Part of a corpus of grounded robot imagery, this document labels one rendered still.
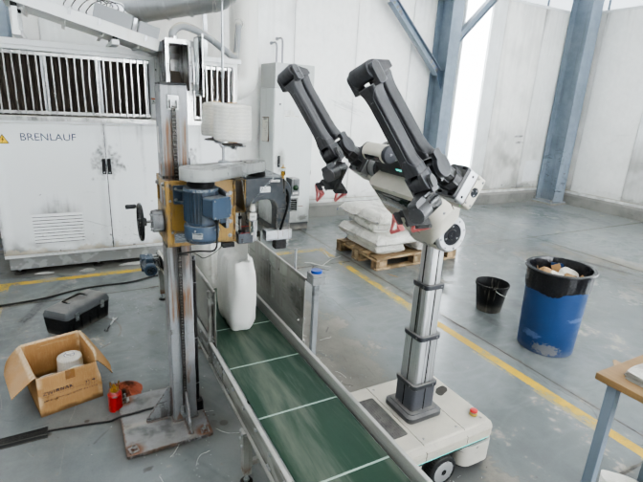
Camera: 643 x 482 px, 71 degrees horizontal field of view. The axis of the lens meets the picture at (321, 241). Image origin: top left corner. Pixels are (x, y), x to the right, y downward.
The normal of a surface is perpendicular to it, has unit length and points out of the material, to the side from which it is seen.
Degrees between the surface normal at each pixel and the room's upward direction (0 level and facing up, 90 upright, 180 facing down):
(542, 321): 93
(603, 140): 90
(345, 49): 90
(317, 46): 90
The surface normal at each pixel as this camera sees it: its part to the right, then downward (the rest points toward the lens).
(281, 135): 0.47, 0.28
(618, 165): -0.88, 0.09
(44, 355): 0.67, 0.25
